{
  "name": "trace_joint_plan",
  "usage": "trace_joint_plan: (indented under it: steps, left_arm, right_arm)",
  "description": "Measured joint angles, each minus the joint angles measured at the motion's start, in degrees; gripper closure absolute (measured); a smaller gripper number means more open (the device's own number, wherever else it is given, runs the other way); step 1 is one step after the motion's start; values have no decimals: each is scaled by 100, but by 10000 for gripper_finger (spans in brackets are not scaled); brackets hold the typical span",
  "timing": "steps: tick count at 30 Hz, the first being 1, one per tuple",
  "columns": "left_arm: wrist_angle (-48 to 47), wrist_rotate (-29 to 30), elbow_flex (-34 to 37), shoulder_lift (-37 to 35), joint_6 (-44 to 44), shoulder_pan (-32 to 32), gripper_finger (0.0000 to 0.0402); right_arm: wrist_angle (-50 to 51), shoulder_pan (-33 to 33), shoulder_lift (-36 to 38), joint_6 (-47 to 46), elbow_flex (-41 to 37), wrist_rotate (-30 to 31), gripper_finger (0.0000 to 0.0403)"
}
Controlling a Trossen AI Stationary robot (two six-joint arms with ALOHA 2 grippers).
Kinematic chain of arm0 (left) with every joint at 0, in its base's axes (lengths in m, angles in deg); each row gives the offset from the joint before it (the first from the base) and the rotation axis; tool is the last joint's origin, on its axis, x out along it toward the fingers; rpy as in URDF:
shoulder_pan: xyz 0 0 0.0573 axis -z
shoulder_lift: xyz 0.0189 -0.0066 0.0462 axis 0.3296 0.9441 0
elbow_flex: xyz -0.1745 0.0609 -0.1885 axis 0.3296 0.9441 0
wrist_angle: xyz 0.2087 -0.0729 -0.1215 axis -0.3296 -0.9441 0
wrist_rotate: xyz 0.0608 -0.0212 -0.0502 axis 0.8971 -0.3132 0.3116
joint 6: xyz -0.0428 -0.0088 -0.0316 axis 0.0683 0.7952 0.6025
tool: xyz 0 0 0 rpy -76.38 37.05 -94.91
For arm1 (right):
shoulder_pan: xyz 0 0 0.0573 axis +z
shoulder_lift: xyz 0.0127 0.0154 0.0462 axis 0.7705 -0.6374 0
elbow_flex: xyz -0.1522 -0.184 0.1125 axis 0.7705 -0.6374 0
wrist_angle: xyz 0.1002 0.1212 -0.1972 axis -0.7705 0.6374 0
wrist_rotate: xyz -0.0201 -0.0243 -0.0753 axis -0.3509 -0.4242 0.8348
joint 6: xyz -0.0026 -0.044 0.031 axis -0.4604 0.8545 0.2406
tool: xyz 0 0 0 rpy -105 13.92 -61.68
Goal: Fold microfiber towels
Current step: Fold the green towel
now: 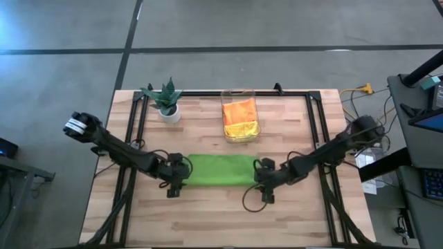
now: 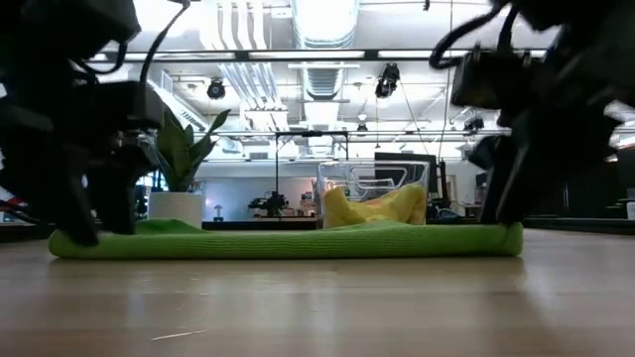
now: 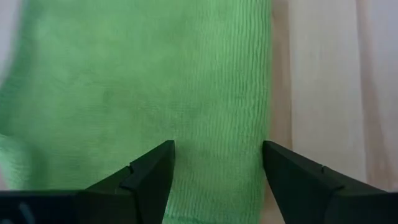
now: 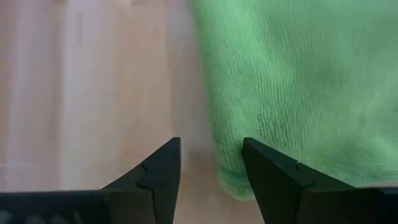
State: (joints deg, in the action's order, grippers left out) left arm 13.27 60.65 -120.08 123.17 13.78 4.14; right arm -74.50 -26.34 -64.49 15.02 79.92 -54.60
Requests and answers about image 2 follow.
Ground long ceiling light bar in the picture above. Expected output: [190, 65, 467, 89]
[88, 48, 547, 63]

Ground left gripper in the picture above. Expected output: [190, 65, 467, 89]
[0, 0, 143, 248]

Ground green microfiber towel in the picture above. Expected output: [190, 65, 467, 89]
[48, 219, 525, 260]

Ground black ceiling spotlight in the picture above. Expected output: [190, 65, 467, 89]
[205, 77, 227, 101]
[462, 115, 486, 134]
[374, 62, 402, 99]

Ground green snake plant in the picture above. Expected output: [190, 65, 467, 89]
[157, 108, 233, 193]

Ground white round plant pot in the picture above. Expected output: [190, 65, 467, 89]
[148, 191, 205, 229]

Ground black aluminium table frame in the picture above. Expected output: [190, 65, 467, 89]
[0, 215, 635, 244]

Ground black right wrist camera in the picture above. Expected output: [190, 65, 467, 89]
[449, 47, 535, 111]

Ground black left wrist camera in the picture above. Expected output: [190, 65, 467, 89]
[83, 81, 166, 133]

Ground black partition panels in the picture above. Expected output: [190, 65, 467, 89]
[545, 158, 635, 217]

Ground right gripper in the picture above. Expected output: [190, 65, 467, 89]
[468, 29, 635, 225]

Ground black gantry stand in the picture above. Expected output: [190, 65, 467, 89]
[274, 130, 349, 219]

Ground clear plastic bin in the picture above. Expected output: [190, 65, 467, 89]
[316, 159, 431, 229]

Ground blue and red machine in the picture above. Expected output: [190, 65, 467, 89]
[0, 185, 31, 224]

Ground yellow microfiber towel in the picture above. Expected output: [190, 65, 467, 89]
[322, 183, 428, 228]

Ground black background machine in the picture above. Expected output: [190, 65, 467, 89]
[247, 190, 290, 219]

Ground black computer monitor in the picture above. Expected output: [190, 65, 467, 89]
[374, 151, 441, 195]

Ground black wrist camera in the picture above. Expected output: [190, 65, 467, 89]
[83, 81, 166, 133]
[449, 47, 535, 111]

